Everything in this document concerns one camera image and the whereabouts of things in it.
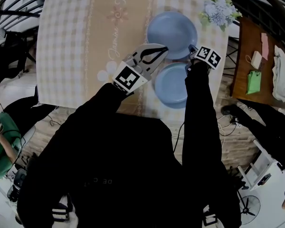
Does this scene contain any pink paper slip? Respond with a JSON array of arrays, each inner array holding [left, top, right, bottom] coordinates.
[[261, 32, 270, 60]]

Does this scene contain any large blue plate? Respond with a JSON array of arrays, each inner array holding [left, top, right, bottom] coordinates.
[[146, 10, 198, 61]]

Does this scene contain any person's left shoe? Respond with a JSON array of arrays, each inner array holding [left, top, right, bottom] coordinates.
[[51, 193, 79, 228]]

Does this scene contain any white step stool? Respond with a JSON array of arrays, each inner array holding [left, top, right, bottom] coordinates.
[[237, 139, 285, 192]]

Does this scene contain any person's left forearm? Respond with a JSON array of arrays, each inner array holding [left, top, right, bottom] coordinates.
[[73, 81, 134, 128]]

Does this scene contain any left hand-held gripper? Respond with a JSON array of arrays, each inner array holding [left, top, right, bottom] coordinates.
[[111, 43, 169, 96]]

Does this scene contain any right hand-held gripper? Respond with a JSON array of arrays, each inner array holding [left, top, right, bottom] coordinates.
[[185, 44, 223, 76]]

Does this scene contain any person's black top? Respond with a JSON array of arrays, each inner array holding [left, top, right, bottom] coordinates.
[[16, 103, 242, 228]]

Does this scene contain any white floor fan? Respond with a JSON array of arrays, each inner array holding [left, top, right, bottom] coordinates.
[[237, 194, 262, 226]]

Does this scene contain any white floor cable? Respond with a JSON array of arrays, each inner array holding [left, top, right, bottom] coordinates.
[[216, 122, 227, 153]]

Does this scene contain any black chair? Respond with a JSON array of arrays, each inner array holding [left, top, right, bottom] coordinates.
[[0, 28, 37, 94]]

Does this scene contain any checked beige tablecloth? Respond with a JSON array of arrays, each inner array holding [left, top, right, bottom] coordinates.
[[35, 0, 230, 124]]

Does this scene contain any small blue plate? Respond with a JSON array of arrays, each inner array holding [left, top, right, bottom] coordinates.
[[153, 62, 189, 109]]

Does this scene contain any person's right forearm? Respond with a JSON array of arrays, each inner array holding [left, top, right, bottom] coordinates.
[[182, 62, 223, 161]]

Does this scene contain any green folded cloth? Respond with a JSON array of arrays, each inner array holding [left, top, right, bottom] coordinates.
[[246, 70, 262, 95]]

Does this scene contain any pale blue flower bouquet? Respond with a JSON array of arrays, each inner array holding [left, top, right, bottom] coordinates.
[[198, 0, 243, 32]]

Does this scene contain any white crumpled cloth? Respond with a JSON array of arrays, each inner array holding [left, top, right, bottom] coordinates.
[[271, 45, 285, 102]]

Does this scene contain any black floor cable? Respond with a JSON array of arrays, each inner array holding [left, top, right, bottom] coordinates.
[[171, 122, 186, 158]]

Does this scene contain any beige pouch with cord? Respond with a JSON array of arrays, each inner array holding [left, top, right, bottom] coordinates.
[[245, 51, 263, 70]]

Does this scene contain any brown wooden side table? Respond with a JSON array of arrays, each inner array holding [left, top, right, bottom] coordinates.
[[229, 17, 285, 109]]

